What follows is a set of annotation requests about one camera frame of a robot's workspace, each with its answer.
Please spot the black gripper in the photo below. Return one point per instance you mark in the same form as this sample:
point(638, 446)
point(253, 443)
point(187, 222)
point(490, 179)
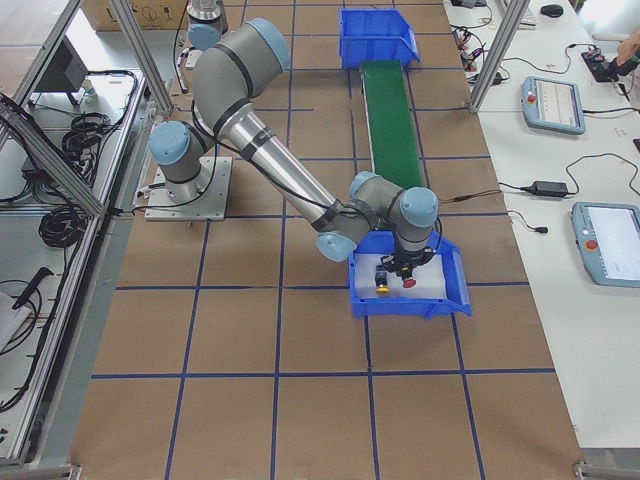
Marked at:
point(407, 262)

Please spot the yellow push button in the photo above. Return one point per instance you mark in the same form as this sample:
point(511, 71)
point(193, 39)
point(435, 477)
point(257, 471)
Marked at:
point(381, 282)

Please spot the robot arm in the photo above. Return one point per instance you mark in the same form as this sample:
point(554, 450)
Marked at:
point(226, 78)
point(207, 24)

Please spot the white foam pad destination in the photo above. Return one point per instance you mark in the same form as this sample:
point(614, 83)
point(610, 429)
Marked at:
point(430, 280)

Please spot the green conveyor belt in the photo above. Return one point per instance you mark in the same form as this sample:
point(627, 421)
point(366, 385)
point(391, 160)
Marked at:
point(392, 137)

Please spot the black power adapter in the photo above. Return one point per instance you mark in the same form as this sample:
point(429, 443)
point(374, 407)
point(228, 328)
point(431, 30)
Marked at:
point(549, 189)

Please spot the teach pendant near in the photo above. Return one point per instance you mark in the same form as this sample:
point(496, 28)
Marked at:
point(607, 237)

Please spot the teach pendant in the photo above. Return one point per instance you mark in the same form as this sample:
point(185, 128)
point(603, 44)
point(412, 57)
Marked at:
point(552, 105)
point(607, 237)

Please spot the teach pendant far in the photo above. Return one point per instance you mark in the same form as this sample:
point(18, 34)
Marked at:
point(552, 105)

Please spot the blue source bin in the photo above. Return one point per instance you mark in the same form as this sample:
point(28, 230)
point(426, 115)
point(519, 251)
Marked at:
point(375, 34)

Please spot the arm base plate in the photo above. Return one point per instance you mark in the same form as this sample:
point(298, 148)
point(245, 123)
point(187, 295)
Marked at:
point(205, 198)

